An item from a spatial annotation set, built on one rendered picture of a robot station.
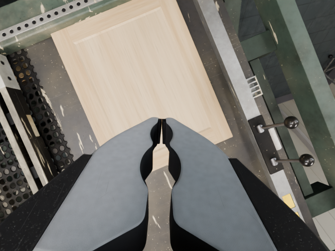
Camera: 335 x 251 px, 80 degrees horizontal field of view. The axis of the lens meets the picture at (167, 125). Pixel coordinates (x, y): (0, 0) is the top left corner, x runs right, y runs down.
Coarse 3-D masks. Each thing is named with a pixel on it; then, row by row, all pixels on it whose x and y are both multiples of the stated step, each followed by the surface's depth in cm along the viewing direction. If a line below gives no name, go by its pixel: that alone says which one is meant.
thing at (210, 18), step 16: (208, 0) 67; (208, 16) 67; (208, 32) 69; (224, 32) 67; (224, 48) 68; (224, 64) 68; (240, 80) 68; (240, 96) 68; (240, 112) 71; (256, 112) 68; (256, 144) 69; (272, 176) 69; (288, 192) 69
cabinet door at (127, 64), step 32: (160, 0) 69; (64, 32) 68; (96, 32) 68; (128, 32) 69; (160, 32) 69; (64, 64) 68; (96, 64) 69; (128, 64) 69; (160, 64) 69; (192, 64) 69; (96, 96) 69; (128, 96) 69; (160, 96) 70; (192, 96) 70; (96, 128) 69; (128, 128) 70; (192, 128) 70; (224, 128) 70; (160, 160) 70
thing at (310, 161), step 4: (300, 156) 59; (304, 156) 58; (308, 156) 58; (312, 156) 58; (272, 160) 67; (276, 160) 66; (280, 160) 65; (284, 160) 64; (288, 160) 63; (292, 160) 62; (296, 160) 61; (300, 160) 59; (304, 160) 58; (308, 160) 57; (312, 160) 57; (272, 164) 67; (276, 164) 67; (304, 164) 58; (308, 164) 57; (312, 164) 57
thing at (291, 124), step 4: (292, 116) 58; (284, 120) 59; (288, 120) 58; (292, 120) 57; (296, 120) 57; (260, 124) 67; (276, 124) 62; (280, 124) 61; (284, 124) 59; (288, 124) 57; (292, 124) 57; (296, 124) 57; (260, 128) 66; (264, 128) 66; (292, 128) 58; (260, 132) 67
